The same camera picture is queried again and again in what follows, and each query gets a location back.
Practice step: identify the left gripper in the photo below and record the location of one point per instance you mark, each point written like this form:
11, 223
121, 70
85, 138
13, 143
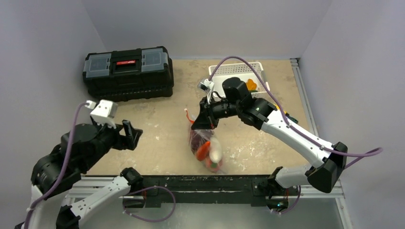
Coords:
133, 132

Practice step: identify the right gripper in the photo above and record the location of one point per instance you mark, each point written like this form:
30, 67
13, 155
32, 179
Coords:
207, 109

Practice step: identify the clear zip top bag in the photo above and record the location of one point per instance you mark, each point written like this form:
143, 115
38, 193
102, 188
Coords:
191, 121

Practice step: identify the orange carrot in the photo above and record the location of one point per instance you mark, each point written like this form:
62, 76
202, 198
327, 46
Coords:
203, 151

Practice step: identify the white radish with leaves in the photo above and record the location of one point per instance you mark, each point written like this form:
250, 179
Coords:
216, 152

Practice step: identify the pink peach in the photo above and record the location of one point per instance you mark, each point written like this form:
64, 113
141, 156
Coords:
211, 166

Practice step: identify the dark red grapes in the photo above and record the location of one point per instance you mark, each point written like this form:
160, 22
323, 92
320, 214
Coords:
198, 137

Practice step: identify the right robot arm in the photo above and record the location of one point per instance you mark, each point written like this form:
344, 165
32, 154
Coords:
326, 160

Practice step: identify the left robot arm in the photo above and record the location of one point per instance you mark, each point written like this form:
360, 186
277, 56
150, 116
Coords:
55, 174

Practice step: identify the white plastic basket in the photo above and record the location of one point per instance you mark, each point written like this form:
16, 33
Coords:
243, 72

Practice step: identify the orange pepper piece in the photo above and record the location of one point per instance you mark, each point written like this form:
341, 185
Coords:
252, 86

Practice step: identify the black toolbox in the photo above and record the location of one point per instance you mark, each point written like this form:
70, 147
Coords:
121, 76

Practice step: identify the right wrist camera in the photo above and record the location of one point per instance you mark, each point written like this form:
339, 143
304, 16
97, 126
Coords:
207, 86

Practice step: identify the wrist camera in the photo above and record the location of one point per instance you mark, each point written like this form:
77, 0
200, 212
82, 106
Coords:
103, 112
207, 86

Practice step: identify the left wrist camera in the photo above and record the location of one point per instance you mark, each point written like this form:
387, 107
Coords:
103, 112

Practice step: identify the yellow handled screwdriver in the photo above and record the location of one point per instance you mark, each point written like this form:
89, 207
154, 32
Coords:
278, 108

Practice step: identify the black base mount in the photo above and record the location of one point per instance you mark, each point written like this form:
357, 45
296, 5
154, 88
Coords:
255, 190

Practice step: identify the green handled screwdriver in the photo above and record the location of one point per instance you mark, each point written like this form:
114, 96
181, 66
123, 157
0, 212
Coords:
292, 119

